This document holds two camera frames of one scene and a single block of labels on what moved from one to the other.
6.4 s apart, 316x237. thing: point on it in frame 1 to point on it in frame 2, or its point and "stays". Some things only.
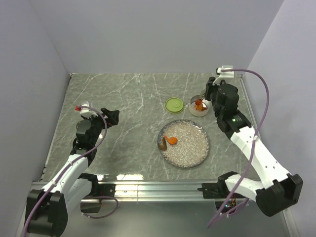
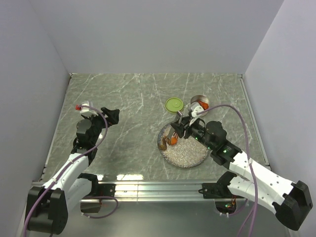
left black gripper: [112, 116] stays
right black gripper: [210, 86] to [180, 128]
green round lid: [174, 105] stays
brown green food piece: [163, 146] stays
